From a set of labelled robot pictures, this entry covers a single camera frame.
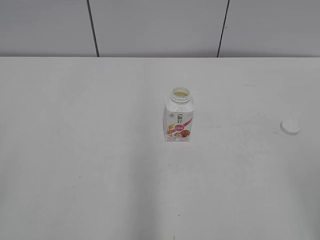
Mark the white yili changqing yogurt bottle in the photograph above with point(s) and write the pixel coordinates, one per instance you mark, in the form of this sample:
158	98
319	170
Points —
178	115

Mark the white plastic bottle cap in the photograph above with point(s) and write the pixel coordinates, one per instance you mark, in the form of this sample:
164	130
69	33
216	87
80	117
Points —
290	127

